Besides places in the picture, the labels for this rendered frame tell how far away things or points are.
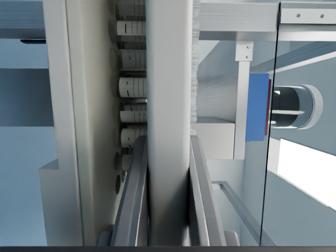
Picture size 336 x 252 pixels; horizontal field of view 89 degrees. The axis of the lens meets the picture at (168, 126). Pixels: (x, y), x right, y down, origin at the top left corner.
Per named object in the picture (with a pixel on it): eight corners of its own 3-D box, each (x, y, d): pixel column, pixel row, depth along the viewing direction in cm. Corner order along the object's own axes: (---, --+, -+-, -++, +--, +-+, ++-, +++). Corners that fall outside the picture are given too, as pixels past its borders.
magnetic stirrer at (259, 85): (240, 146, 51) (269, 146, 51) (244, 72, 48) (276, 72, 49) (219, 134, 71) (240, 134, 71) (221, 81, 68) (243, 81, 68)
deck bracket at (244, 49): (235, 60, 44) (253, 60, 44) (236, 39, 44) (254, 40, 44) (234, 61, 45) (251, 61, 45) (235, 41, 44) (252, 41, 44)
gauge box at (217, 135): (163, 160, 48) (233, 160, 49) (163, 123, 47) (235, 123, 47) (163, 142, 70) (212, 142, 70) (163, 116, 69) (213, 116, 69)
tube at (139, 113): (91, 103, 12) (194, 104, 13) (91, 121, 13) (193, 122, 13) (82, 103, 11) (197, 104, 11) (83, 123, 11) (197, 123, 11)
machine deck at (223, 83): (230, 159, 49) (244, 159, 49) (237, 16, 43) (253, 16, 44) (193, 127, 110) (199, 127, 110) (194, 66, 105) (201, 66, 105)
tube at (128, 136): (92, 127, 13) (193, 127, 13) (93, 144, 13) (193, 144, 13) (84, 130, 11) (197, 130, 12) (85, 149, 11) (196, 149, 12)
